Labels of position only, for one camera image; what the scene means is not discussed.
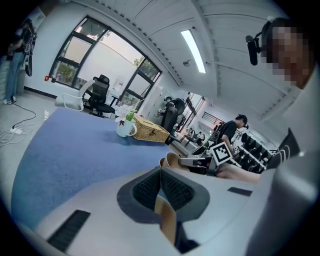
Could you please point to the white standing board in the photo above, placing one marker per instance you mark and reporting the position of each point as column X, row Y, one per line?
column 119, row 83

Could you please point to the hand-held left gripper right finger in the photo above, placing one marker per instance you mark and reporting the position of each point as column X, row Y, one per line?
column 192, row 197

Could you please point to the wicker basket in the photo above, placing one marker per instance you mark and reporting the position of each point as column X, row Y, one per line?
column 150, row 130

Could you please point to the black high-back chair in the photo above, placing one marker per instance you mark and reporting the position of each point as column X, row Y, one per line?
column 168, row 120

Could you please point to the long ceiling light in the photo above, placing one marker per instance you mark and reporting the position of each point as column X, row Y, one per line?
column 193, row 51

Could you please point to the person's right forearm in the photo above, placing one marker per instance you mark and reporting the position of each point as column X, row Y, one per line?
column 237, row 173

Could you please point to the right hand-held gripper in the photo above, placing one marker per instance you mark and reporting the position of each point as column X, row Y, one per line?
column 220, row 153

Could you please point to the pink and white flowers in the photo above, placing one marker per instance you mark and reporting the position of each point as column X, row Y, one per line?
column 125, row 112

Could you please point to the person's white shirt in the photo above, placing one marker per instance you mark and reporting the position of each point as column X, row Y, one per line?
column 292, row 190

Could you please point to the row of black chairs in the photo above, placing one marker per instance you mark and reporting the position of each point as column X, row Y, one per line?
column 257, row 150

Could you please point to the person's head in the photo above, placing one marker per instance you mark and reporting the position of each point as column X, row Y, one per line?
column 287, row 50

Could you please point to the black-framed window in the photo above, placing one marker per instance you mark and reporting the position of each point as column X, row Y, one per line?
column 100, row 57

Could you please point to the white chair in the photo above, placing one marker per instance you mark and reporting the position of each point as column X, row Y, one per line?
column 72, row 100

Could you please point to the black office chair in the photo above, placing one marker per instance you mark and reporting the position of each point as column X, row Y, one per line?
column 100, row 95

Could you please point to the black head-worn camera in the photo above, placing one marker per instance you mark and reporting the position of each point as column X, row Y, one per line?
column 253, row 50

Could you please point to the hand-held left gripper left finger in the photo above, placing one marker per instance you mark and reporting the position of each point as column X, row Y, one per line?
column 130, row 197

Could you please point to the blue table cover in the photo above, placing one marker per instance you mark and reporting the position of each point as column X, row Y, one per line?
column 82, row 155

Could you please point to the white power strip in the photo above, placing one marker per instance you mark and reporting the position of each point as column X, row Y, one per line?
column 17, row 131

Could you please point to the white mug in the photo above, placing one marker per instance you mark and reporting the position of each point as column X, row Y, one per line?
column 125, row 129

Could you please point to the brown paper bowl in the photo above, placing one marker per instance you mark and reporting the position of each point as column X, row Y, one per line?
column 167, row 221
column 173, row 161
column 162, row 162

